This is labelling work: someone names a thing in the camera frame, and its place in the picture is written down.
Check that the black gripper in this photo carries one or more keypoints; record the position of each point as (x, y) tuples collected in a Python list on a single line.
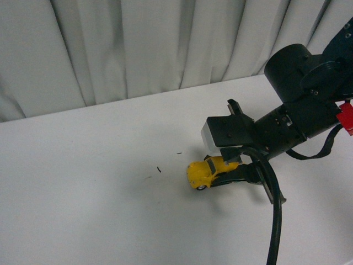
[(240, 130)]

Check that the yellow beetle toy car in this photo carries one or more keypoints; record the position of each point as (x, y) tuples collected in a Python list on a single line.
[(202, 174)]

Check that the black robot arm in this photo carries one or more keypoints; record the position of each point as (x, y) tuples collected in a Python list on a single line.
[(315, 91)]

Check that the red connector plug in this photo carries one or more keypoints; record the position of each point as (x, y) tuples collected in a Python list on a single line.
[(345, 117)]

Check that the grey pleated curtain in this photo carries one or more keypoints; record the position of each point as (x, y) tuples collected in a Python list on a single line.
[(63, 55)]

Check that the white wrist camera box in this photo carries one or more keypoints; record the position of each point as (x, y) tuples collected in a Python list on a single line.
[(229, 154)]

